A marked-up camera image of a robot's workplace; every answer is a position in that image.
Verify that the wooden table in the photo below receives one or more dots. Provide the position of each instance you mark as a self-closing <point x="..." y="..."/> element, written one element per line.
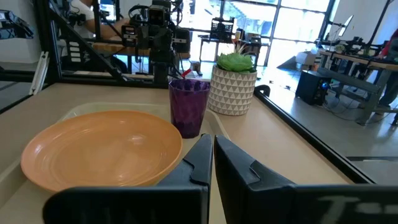
<point x="109" y="48"/>

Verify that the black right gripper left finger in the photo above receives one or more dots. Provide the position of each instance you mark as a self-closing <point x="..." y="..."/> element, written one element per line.
<point x="199" y="168"/>

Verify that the black computer tower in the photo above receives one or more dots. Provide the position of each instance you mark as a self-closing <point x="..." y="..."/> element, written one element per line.
<point x="311" y="88"/>

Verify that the white metal bar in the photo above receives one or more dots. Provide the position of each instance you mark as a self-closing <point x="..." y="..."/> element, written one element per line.
<point x="39" y="71"/>

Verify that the succulent in white patterned pot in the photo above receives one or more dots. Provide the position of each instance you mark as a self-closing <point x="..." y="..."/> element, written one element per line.
<point x="231" y="93"/>

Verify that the red tool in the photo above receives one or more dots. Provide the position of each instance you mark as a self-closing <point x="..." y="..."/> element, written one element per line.
<point x="186" y="73"/>

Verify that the purple faceted cup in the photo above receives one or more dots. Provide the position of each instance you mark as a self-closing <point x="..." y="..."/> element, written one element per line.
<point x="188" y="109"/>

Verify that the orange bowl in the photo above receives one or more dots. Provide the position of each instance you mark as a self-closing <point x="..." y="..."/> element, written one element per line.
<point x="102" y="149"/>

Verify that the black rig frame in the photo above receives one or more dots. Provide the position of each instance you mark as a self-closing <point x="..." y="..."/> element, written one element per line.
<point x="46" y="37"/>

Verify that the tilted monitor on stand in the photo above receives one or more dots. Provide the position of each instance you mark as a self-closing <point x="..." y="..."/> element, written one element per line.
<point x="345" y="26"/>

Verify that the person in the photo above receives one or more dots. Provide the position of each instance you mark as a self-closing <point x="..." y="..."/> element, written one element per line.
<point x="81" y="15"/>
<point x="391" y="87"/>

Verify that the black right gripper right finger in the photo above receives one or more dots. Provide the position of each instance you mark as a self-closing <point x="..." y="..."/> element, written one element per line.
<point x="242" y="189"/>

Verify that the cream plastic tray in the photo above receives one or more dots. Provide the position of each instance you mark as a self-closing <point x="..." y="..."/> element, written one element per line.
<point x="18" y="202"/>

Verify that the wooden workbench with metal legs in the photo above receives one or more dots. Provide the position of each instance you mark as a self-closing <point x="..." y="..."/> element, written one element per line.
<point x="348" y="79"/>

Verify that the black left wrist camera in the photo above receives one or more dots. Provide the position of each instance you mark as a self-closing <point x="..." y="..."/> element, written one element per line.
<point x="158" y="17"/>

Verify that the black mesh crate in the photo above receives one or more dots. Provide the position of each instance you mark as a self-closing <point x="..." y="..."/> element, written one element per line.
<point x="222" y="29"/>

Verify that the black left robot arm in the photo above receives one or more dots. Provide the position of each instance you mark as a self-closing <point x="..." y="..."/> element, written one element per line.
<point x="161" y="71"/>

